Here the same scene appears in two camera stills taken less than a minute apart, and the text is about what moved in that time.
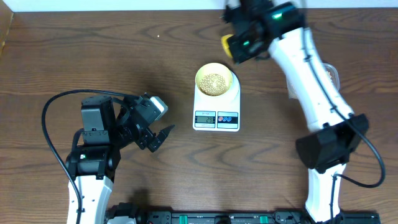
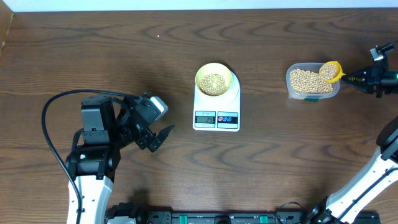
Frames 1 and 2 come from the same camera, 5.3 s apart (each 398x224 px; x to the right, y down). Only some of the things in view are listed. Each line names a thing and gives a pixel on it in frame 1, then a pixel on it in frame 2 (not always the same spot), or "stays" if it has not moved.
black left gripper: x=145 y=139 stays
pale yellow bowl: x=214 y=79 stays
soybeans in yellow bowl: x=212 y=84 stays
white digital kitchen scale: x=217 y=113 stays
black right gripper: x=239 y=56 to x=372 y=80
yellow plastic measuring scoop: x=226 y=45 to x=339 y=71
